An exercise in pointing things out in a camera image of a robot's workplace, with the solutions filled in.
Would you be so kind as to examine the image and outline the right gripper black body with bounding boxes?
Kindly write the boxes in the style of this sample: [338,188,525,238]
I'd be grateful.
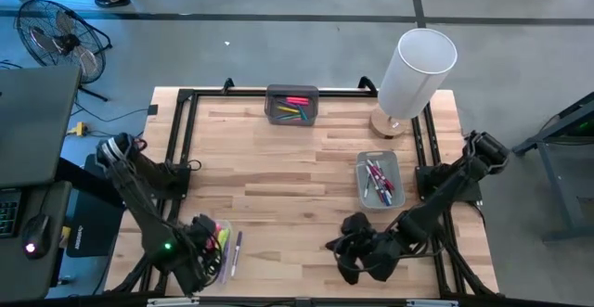
[327,232,407,283]

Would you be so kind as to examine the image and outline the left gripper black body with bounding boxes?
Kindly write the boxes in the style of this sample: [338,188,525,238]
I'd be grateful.
[174,213,219,294]

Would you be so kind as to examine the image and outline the markers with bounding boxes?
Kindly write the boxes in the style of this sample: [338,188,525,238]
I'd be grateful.
[230,230,244,279]

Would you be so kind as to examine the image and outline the light grey plastic bin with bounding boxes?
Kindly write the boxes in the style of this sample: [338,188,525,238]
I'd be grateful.
[355,150,407,212]

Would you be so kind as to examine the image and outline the purple thick highlighter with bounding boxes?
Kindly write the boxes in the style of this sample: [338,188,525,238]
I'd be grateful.
[220,246,232,285]

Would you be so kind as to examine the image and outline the black flat bar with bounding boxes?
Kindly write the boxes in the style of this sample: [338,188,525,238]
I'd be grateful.
[54,157,127,210]

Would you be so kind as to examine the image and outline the dark grey plastic bin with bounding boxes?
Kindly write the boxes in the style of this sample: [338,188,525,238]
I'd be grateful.
[264,83,320,127]

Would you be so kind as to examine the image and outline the white shade table lamp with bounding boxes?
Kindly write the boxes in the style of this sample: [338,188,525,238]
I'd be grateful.
[369,27,459,140]

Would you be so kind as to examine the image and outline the black computer mouse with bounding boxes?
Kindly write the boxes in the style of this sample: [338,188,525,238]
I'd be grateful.
[21,213,52,261]

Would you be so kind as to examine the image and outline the dark grey desk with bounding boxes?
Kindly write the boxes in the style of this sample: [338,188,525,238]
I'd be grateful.
[0,180,73,302]

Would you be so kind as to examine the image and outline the backlit keyboard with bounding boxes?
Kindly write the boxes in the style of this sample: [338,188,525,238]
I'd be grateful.
[0,189,23,239]

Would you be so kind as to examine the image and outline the grey metal table stand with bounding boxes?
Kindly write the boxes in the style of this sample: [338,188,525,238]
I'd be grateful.
[511,91,594,244]

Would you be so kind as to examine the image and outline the grey monitor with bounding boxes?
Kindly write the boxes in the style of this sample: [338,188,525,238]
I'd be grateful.
[0,64,83,188]

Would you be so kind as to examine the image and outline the black floor fan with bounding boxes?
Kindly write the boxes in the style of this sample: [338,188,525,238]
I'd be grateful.
[16,0,114,103]

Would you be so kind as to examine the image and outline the silver bracket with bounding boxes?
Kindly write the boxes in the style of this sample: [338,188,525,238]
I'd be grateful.
[146,296,200,307]
[406,298,459,307]

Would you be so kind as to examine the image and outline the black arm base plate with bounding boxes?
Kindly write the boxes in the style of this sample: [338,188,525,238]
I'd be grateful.
[415,165,492,205]
[84,152,192,201]

